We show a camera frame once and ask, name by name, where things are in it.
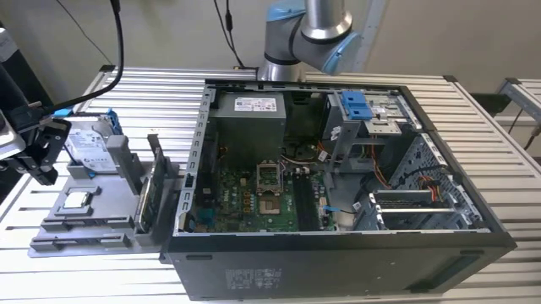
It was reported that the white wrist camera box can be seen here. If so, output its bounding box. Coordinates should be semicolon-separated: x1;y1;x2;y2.
0;120;23;159

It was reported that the grey disk bay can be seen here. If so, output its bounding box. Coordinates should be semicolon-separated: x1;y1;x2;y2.
368;189;462;231

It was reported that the thin black wall cable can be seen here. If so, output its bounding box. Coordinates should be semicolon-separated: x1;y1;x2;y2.
54;0;114;67

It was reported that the orange red wire bundle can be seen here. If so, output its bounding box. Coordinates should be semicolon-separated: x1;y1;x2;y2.
416;175;444;203

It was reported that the green graphics card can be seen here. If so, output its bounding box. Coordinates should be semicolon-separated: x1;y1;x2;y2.
135;134;170;234

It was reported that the metal slat side table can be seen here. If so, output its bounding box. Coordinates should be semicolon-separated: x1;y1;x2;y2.
492;77;541;127

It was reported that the green motherboard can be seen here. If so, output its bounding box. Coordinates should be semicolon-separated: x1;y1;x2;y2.
193;139;340;234

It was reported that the black PC case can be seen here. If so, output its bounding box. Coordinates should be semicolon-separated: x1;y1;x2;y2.
159;78;517;301

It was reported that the black box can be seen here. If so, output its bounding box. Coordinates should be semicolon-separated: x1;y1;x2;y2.
470;92;511;115

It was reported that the CPU socket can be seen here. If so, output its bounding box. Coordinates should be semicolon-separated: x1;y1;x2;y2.
258;193;283;215

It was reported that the grey power supply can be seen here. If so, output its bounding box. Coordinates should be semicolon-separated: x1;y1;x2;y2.
209;91;289;165

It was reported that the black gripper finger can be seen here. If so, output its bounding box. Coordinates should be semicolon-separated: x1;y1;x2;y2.
36;117;74;152
0;148;59;187

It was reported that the silver CPU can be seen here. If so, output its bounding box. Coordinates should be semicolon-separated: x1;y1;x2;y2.
63;192;92;210

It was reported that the blue tab data cable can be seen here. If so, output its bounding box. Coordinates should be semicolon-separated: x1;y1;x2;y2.
321;204;368;215

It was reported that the hard disk in blue carrier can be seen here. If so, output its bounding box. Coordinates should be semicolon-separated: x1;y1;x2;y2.
50;107;125;178

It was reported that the grey parts rack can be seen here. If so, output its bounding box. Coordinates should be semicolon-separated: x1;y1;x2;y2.
27;134;187;258

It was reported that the RAM stick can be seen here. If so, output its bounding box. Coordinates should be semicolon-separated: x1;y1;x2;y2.
38;236;127;246

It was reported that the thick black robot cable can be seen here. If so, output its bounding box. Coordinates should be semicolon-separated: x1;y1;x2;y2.
40;0;126;117

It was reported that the metal socket cover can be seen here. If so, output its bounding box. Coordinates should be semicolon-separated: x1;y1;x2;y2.
257;162;283;194

